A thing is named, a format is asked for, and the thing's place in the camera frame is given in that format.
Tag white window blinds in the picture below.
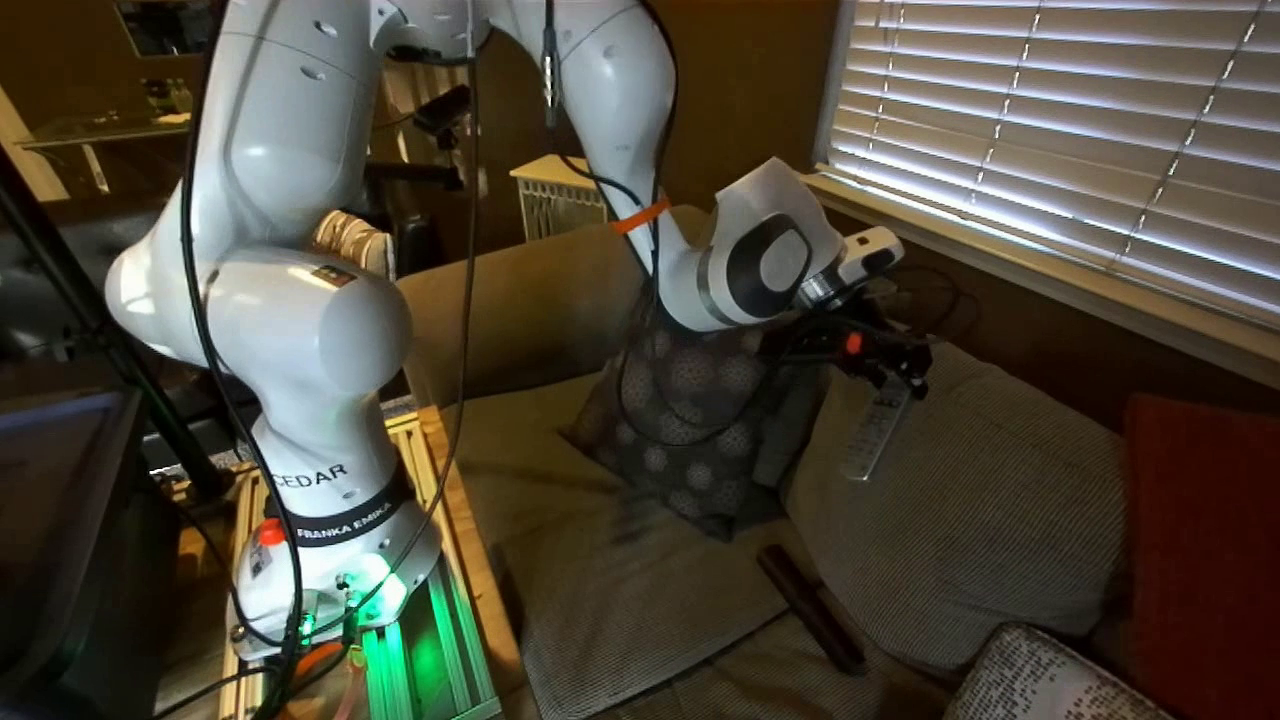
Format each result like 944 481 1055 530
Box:
814 0 1280 334

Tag grey-green sofa back cushion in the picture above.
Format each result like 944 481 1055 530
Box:
782 334 1129 678

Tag black monitor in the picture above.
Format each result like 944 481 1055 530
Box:
0 380 153 720

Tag white grey speckled pillow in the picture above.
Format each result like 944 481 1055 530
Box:
942 619 1182 720

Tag grey-green fabric sofa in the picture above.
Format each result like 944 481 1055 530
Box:
398 219 1280 720

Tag black remote control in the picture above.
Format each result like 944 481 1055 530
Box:
751 539 874 678

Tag white window sill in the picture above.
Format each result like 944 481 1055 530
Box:
804 169 1280 394

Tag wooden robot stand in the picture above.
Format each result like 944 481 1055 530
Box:
216 404 533 720

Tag silver remote control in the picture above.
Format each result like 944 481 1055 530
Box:
840 380 919 488

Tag wall shelf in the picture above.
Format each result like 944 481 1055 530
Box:
20 116 208 159

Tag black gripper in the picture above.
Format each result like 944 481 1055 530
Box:
792 278 942 404

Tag dark floral pattern pillow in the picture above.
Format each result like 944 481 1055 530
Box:
566 306 834 545

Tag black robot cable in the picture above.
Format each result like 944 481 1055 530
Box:
171 0 966 720

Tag black tripod pole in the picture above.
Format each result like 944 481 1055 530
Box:
0 139 234 501

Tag black camera on stand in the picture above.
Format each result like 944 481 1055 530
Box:
410 82 482 152

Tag framed wall picture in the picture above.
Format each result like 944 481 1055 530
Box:
110 0 230 59

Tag red pillow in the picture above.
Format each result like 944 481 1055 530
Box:
1116 388 1280 720

